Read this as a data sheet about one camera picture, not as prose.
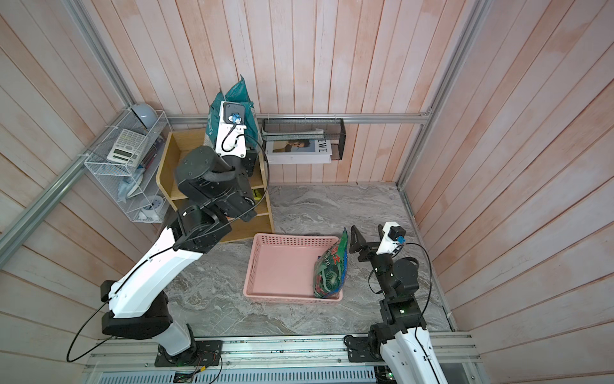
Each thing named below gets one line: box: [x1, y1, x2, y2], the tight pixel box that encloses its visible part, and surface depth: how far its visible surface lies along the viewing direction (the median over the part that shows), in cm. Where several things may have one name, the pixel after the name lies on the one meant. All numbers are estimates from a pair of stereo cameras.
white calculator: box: [106, 128, 148, 168], surface depth 77 cm
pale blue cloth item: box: [117, 168, 146, 204], surface depth 83 cm
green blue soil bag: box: [313, 227, 348, 299], surface depth 77 cm
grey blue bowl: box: [131, 103, 159, 129], surface depth 84 cm
